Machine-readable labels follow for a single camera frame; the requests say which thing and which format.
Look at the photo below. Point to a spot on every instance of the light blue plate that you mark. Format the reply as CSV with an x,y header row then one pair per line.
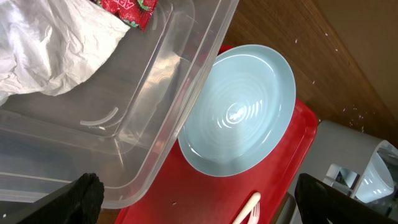
x,y
242,112

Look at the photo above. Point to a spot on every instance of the clear plastic bin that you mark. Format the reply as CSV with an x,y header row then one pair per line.
x,y
122,122

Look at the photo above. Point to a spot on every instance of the red serving tray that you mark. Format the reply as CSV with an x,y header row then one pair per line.
x,y
181,194

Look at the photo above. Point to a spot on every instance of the grey dishwasher rack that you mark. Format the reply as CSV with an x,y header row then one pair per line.
x,y
339,157

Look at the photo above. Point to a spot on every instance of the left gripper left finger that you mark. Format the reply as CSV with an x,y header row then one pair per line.
x,y
78,202

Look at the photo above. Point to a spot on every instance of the white plastic fork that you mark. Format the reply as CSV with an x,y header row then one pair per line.
x,y
254,214

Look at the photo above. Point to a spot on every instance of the white napkin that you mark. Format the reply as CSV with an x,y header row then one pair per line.
x,y
50,47

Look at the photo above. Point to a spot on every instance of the red snack wrapper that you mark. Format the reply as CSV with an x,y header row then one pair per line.
x,y
136,13

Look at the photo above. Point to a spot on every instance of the white plastic spoon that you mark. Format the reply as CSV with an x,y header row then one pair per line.
x,y
245,211

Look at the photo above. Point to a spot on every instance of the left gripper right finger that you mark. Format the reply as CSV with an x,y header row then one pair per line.
x,y
318,203

